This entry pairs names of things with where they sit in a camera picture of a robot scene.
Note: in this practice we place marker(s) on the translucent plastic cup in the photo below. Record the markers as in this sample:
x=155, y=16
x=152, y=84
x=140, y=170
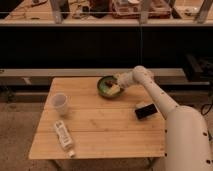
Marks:
x=59, y=102

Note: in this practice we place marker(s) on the long workbench shelf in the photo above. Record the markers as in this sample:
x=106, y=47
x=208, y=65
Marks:
x=44, y=39

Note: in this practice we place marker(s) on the wooden folding table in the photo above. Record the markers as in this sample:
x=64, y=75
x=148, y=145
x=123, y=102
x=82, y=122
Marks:
x=109, y=129

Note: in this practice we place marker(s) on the white plastic bottle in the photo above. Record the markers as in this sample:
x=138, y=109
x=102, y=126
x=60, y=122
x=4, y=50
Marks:
x=64, y=138

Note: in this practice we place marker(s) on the black rectangular box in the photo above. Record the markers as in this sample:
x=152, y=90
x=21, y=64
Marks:
x=145, y=110

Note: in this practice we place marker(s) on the red tray on shelf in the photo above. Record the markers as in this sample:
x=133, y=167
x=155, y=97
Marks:
x=159, y=9

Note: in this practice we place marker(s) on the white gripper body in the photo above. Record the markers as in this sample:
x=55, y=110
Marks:
x=125, y=80

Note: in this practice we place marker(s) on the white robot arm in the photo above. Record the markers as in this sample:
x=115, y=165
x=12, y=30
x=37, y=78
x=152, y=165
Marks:
x=187, y=146

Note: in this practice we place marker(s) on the dark box right background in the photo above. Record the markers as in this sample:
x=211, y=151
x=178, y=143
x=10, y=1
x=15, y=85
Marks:
x=198, y=69

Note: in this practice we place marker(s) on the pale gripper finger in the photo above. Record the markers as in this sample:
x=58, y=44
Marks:
x=114, y=89

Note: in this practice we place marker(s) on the green ceramic bowl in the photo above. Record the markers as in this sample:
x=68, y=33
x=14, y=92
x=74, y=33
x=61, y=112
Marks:
x=102, y=88

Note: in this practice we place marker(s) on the brown food in bowl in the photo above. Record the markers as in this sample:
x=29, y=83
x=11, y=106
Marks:
x=110, y=83

